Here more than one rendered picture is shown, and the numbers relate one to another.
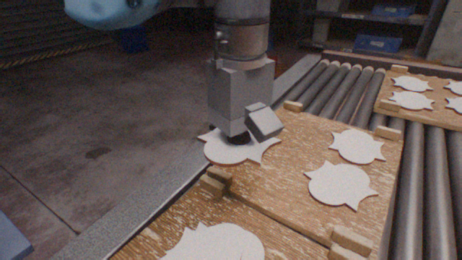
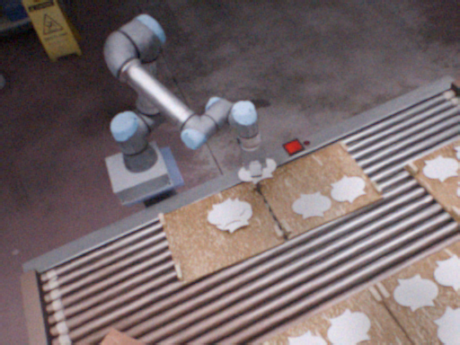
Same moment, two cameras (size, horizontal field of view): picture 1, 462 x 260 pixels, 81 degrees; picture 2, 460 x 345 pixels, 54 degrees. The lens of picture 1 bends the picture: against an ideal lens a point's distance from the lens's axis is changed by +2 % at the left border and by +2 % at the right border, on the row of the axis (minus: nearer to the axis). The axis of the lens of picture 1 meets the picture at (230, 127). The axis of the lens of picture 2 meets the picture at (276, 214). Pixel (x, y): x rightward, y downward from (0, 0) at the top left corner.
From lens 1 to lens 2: 1.40 m
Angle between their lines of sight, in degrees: 36
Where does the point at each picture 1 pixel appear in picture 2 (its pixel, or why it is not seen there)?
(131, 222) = (216, 188)
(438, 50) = not seen: outside the picture
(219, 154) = (243, 174)
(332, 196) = (300, 209)
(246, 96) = (250, 158)
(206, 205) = (246, 192)
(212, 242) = (234, 207)
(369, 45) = not seen: outside the picture
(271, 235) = (261, 214)
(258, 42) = (250, 144)
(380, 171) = (341, 207)
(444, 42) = not seen: outside the picture
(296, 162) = (305, 187)
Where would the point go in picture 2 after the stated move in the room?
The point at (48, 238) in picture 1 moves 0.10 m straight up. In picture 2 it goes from (204, 172) to (200, 163)
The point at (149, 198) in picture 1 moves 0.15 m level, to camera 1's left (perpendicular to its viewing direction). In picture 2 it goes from (228, 180) to (201, 168)
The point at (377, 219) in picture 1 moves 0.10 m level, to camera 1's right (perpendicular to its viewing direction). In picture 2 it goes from (310, 225) to (333, 235)
